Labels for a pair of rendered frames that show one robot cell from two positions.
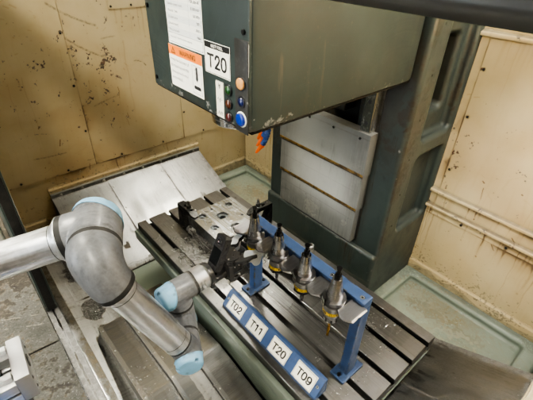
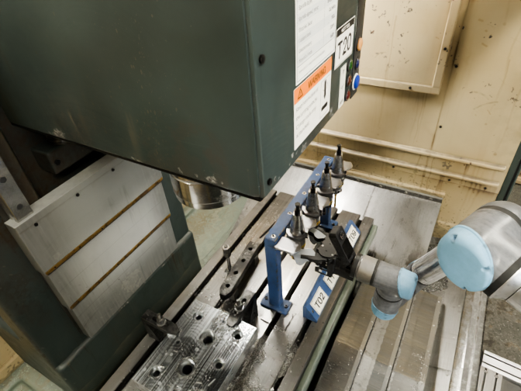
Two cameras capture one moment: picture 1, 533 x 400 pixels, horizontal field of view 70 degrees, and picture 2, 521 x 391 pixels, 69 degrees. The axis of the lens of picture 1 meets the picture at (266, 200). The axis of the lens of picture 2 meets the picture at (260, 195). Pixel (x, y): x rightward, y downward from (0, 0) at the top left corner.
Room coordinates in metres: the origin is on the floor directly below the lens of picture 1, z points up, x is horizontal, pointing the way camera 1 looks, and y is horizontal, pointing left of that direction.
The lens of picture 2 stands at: (1.24, 0.76, 2.00)
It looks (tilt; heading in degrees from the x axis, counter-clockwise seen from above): 39 degrees down; 254
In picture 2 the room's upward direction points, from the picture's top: 5 degrees counter-clockwise
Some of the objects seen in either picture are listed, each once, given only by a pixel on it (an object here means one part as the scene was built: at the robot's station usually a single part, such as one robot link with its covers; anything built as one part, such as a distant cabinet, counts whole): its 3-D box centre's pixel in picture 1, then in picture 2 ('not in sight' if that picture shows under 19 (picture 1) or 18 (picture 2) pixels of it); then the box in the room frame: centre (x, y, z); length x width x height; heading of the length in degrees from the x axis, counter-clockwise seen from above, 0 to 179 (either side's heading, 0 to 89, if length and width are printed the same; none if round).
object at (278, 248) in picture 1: (278, 243); (312, 199); (0.85, -0.04, 1.26); 0.04 x 0.04 x 0.07
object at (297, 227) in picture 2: (254, 225); (297, 222); (0.93, 0.03, 1.26); 0.04 x 0.04 x 0.07
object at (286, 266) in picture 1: (290, 264); (319, 200); (0.81, -0.08, 1.21); 0.07 x 0.05 x 0.01; 132
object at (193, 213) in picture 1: (188, 213); not in sight; (1.35, 0.34, 0.97); 0.13 x 0.03 x 0.15; 42
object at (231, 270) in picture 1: (222, 266); (337, 260); (0.85, 0.13, 1.16); 0.12 x 0.08 x 0.09; 132
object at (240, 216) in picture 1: (229, 225); (198, 356); (1.30, 0.16, 0.96); 0.29 x 0.23 x 0.05; 42
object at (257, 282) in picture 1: (256, 257); (274, 276); (1.01, 0.03, 1.05); 0.10 x 0.05 x 0.30; 132
